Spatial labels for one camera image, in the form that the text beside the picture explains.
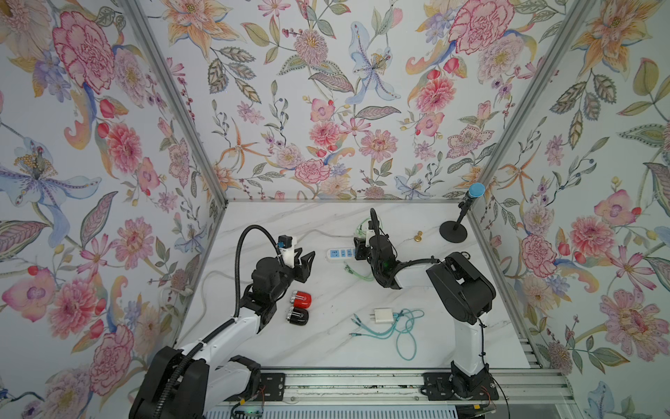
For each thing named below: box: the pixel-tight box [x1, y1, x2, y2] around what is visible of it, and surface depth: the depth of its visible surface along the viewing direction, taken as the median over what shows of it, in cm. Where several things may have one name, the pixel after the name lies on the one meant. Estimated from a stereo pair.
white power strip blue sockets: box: [326, 247, 357, 261], surface depth 103 cm
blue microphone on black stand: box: [439, 182, 486, 244], surface depth 111 cm
